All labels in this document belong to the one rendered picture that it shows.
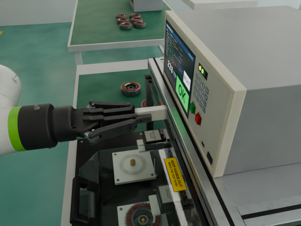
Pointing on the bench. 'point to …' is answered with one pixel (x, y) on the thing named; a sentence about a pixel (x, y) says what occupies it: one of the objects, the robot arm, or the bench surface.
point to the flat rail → (161, 119)
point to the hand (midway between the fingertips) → (150, 114)
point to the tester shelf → (152, 67)
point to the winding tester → (242, 85)
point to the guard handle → (75, 219)
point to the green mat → (113, 90)
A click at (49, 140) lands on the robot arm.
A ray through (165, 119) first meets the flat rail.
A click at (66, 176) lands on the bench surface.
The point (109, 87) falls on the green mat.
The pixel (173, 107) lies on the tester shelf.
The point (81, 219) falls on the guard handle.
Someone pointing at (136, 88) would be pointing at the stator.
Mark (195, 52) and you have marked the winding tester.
